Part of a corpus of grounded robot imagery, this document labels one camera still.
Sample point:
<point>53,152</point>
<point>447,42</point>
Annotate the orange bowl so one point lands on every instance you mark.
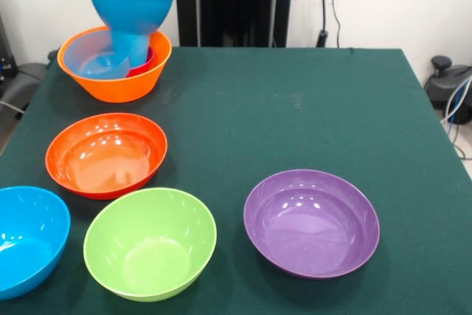
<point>118,90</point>

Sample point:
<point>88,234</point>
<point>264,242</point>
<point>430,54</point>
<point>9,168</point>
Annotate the translucent blue bowl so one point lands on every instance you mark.
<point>92,62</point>

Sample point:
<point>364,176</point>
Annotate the black round base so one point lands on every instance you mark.
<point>442,86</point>

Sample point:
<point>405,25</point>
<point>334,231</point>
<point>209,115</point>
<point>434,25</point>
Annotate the green bowl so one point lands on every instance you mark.
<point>147,256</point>

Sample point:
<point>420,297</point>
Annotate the purple bowl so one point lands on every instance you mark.
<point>313,234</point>

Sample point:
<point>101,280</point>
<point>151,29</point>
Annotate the dark green tablecloth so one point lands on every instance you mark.
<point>368,127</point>

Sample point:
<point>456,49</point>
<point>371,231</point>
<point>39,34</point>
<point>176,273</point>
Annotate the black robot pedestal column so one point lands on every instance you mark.
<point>232,1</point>

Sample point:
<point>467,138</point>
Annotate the blue cup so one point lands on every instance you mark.
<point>131,47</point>

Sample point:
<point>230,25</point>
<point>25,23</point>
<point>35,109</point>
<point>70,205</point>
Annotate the grey round base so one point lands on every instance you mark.
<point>26,79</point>

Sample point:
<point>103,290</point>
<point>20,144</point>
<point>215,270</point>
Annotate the black equipment box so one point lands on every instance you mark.
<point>5,53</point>

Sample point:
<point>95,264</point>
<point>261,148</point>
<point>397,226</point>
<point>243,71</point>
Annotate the small red bowl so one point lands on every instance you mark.
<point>145,66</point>

